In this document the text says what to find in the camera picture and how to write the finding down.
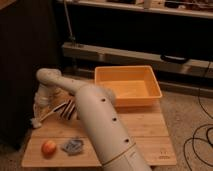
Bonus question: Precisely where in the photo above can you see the white handled dish brush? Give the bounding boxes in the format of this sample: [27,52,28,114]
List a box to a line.
[30,102,67,129]

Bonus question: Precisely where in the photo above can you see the low wooden shelf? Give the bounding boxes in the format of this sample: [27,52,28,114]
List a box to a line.
[62,42,213,79]

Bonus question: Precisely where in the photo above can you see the wooden board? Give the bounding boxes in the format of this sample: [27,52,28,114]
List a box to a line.
[22,100,177,168]

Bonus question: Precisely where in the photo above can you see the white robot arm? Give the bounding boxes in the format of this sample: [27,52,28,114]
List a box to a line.
[36,68,152,171]

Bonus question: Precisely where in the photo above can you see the red orange apple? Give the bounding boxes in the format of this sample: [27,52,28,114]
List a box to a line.
[41,140,57,156]

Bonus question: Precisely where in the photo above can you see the crumpled grey cloth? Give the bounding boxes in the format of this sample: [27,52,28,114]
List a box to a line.
[61,137,84,155]

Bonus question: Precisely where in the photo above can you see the black cable on floor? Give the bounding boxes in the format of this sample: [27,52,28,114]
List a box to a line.
[182,59,213,171]

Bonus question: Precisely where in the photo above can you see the black handle on shelf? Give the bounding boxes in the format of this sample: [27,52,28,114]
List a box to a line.
[160,55,189,64]

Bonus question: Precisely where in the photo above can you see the orange plastic bin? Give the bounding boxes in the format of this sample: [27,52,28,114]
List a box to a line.
[94,65,162,107]

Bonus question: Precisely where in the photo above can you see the metal pole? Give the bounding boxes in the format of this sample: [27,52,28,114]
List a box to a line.
[63,0,75,44]

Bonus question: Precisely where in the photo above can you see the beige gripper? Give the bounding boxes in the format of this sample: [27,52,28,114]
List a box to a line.
[34,96,51,113]

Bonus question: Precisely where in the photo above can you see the brown striped block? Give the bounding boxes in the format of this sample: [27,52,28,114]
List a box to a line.
[60,100,76,120]

